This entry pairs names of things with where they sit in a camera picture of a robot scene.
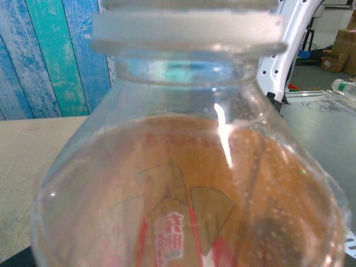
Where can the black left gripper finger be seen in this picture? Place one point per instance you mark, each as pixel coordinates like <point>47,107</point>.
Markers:
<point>16,260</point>

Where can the steel sheet tray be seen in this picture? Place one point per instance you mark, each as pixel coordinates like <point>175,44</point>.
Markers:
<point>328,167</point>

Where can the cardboard box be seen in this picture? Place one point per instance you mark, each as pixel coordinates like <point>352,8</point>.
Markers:
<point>333,61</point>
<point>347,39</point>

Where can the large white bottle cap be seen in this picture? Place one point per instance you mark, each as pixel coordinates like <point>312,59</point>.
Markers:
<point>189,27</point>

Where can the orange tea bottle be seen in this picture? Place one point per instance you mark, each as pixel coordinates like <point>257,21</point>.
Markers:
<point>180,180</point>

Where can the blue object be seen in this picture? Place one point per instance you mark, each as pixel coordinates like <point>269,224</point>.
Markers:
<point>305,54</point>

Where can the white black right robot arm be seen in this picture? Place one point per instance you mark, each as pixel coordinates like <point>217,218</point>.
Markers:
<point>281,55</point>

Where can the clear green-label bottle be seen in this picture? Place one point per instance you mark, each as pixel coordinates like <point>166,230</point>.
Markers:
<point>345,87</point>

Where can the white cabinet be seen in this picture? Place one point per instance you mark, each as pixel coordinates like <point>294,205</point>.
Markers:
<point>336,16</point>

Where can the aluminium frame rail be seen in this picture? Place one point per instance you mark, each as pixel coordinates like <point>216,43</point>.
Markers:
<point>306,95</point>

